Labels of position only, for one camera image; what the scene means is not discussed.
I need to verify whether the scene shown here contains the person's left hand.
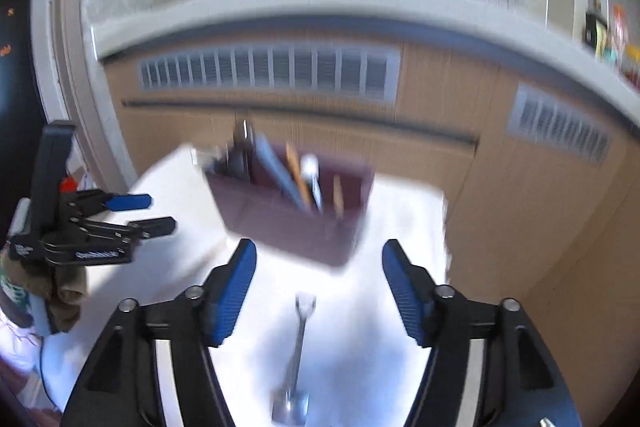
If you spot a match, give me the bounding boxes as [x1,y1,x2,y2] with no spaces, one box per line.
[2,252,87,333]

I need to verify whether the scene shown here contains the metal shovel-shaped spoon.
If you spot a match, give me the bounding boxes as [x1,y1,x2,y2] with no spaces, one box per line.
[270,293,318,425]

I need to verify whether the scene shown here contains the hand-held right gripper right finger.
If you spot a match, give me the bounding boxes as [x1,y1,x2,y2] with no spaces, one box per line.
[381,238,583,427]

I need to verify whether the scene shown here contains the wooden spoon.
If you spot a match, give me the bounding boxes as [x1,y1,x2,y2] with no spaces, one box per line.
[285,143,310,212]

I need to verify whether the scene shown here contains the jar yellow lid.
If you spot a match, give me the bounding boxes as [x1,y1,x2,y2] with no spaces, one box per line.
[622,44,640,90]

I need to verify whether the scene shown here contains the long grey vent grille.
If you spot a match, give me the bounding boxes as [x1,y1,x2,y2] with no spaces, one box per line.
[136,43,402,104]

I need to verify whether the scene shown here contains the purple plastic utensil holder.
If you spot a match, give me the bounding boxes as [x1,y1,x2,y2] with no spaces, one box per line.
[202,147,376,269]

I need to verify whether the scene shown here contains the white table cloth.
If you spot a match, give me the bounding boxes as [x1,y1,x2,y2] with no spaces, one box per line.
[42,144,451,427]

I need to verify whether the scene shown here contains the white plastic spoon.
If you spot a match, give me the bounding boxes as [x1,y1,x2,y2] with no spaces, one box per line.
[301,154,323,212]

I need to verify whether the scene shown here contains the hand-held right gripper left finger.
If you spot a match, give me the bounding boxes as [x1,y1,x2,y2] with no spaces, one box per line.
[62,238,258,427]

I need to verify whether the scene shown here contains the short grey vent grille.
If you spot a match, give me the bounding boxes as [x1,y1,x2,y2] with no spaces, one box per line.
[507,83,613,166]

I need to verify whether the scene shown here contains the person's pink clothing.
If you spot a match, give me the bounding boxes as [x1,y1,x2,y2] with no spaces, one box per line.
[0,322,66,427]

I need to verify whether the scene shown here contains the white stone kitchen counter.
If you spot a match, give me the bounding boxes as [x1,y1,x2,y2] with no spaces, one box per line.
[90,0,640,118]

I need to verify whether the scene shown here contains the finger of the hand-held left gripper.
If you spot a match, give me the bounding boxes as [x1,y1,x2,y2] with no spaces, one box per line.
[106,193,153,212]
[127,217,177,240]

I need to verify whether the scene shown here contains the dark cabinet handle rail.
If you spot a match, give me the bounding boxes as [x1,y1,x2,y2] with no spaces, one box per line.
[122,99,480,148]

